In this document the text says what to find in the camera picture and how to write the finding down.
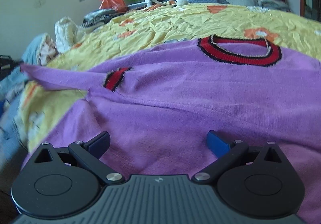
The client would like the purple sweater red collar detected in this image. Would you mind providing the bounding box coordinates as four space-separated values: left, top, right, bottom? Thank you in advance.
22 35 320 223

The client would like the yellow floral quilt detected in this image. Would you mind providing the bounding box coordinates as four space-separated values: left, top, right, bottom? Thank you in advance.
18 3 320 151

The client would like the light blue baby blanket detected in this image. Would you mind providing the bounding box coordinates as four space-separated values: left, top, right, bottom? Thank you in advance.
1 33 58 102

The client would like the white quilted garment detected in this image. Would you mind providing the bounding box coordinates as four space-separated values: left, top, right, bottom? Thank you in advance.
54 16 85 54

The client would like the black white patterned cloth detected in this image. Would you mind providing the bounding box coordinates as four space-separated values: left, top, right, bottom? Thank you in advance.
82 9 125 28

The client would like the orange plastic bag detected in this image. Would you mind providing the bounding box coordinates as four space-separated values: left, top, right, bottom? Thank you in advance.
99 0 127 12

